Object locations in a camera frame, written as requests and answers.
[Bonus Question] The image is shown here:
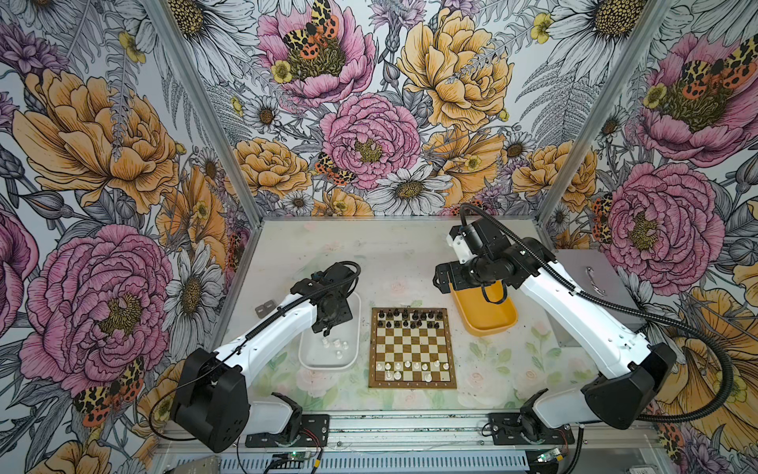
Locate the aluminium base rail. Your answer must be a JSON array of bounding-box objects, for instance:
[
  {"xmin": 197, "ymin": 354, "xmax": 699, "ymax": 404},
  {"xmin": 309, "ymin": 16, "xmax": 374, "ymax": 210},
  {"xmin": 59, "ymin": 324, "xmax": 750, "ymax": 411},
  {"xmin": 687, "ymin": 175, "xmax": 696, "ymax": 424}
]
[{"xmin": 155, "ymin": 407, "xmax": 659, "ymax": 454}]

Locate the wooden chess board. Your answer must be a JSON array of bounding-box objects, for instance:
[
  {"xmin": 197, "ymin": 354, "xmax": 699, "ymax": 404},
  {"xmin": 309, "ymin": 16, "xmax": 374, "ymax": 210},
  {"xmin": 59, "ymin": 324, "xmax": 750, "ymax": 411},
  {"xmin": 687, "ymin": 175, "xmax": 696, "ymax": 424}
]
[{"xmin": 368, "ymin": 306, "xmax": 457, "ymax": 390}]

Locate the grey metal box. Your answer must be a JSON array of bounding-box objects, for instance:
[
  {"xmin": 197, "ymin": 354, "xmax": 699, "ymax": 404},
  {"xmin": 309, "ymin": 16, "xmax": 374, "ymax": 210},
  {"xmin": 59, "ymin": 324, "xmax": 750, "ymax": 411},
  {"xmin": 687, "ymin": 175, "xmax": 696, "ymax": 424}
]
[{"xmin": 549, "ymin": 249, "xmax": 645, "ymax": 348}]

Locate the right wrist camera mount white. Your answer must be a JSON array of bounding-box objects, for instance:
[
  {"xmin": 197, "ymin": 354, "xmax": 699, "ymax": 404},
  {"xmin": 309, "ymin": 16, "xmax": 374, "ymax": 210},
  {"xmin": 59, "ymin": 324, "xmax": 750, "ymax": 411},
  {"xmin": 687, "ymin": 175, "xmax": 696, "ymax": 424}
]
[{"xmin": 446, "ymin": 226, "xmax": 476, "ymax": 265}]

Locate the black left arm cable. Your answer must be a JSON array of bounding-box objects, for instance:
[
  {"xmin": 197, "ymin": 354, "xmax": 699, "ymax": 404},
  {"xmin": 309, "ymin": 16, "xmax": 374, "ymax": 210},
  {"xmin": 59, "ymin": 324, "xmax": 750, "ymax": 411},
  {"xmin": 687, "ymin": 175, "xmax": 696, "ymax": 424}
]
[{"xmin": 147, "ymin": 260, "xmax": 362, "ymax": 442}]

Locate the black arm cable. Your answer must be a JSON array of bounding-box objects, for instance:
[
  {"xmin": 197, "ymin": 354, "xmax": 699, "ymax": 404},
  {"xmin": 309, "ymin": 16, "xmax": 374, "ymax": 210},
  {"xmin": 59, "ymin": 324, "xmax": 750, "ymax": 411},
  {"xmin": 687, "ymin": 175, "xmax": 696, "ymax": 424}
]
[
  {"xmin": 147, "ymin": 260, "xmax": 362, "ymax": 442},
  {"xmin": 458, "ymin": 202, "xmax": 734, "ymax": 425}
]

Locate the aluminium corner post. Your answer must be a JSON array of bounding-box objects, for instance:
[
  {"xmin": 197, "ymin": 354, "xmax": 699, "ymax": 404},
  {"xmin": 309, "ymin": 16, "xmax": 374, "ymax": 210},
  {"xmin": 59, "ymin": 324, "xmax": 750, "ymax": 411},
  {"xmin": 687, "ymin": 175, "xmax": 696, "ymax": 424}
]
[
  {"xmin": 145, "ymin": 1, "xmax": 262, "ymax": 231},
  {"xmin": 535, "ymin": 1, "xmax": 672, "ymax": 226}
]

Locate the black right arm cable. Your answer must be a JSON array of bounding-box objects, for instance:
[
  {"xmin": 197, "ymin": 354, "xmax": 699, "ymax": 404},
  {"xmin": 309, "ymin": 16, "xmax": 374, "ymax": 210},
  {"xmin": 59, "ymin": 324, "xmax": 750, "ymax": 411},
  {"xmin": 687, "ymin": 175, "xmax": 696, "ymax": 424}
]
[{"xmin": 458, "ymin": 202, "xmax": 734, "ymax": 425}]

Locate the aluminium corner post left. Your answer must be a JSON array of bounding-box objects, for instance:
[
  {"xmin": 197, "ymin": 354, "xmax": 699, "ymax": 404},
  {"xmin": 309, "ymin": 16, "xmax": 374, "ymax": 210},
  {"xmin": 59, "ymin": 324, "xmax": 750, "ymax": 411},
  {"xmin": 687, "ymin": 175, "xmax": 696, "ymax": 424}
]
[{"xmin": 145, "ymin": 1, "xmax": 262, "ymax": 231}]

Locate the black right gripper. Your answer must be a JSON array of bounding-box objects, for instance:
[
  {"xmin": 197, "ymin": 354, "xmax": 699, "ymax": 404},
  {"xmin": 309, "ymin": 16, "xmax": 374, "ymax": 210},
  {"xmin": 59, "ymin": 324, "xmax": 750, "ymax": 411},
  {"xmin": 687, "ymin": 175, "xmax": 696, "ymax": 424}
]
[{"xmin": 433, "ymin": 253, "xmax": 497, "ymax": 293}]

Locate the white plastic tray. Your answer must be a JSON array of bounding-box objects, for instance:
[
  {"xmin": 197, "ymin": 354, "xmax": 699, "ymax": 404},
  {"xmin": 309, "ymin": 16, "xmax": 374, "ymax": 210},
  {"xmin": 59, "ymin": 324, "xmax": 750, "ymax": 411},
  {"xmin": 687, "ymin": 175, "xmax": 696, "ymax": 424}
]
[{"xmin": 298, "ymin": 293, "xmax": 362, "ymax": 371}]

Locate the yellow plastic tray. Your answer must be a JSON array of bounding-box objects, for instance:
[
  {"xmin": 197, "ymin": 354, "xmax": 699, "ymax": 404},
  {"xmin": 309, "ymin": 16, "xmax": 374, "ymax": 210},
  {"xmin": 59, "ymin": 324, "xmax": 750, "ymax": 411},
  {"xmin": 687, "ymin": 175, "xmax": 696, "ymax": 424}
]
[{"xmin": 452, "ymin": 282, "xmax": 518, "ymax": 337}]

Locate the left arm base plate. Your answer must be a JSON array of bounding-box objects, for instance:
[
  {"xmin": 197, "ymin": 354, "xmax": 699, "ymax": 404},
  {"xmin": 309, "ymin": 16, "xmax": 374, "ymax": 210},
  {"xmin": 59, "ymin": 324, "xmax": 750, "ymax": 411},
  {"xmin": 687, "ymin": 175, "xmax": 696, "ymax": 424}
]
[{"xmin": 244, "ymin": 414, "xmax": 332, "ymax": 448}]

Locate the aluminium corner post right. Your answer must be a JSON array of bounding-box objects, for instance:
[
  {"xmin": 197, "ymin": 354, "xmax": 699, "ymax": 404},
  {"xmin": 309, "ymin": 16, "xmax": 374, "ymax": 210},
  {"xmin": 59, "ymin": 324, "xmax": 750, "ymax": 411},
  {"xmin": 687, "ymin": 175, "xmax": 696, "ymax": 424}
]
[{"xmin": 535, "ymin": 1, "xmax": 672, "ymax": 226}]

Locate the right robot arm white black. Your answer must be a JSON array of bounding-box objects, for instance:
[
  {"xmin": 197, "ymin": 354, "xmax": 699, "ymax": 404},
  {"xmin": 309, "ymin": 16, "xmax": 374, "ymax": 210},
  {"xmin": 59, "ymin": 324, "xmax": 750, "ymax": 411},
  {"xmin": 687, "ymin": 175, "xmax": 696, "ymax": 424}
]
[{"xmin": 432, "ymin": 218, "xmax": 676, "ymax": 444}]

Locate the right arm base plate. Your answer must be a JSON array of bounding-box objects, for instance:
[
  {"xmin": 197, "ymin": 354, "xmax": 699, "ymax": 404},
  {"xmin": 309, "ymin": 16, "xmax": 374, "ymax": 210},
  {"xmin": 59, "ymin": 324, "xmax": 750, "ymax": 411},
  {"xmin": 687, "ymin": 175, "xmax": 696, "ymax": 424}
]
[{"xmin": 488, "ymin": 412, "xmax": 574, "ymax": 446}]

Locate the small grey bracket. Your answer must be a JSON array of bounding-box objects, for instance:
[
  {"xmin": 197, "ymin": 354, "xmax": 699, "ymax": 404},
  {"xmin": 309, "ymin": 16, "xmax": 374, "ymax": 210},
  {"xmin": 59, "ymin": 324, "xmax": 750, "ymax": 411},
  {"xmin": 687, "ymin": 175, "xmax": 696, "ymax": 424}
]
[{"xmin": 255, "ymin": 300, "xmax": 278, "ymax": 319}]

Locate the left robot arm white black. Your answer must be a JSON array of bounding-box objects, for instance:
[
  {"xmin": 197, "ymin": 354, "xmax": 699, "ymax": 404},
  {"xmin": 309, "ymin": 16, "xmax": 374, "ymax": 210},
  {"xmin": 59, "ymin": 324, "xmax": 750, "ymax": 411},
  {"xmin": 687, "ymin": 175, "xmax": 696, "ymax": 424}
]
[{"xmin": 170, "ymin": 261, "xmax": 361, "ymax": 453}]

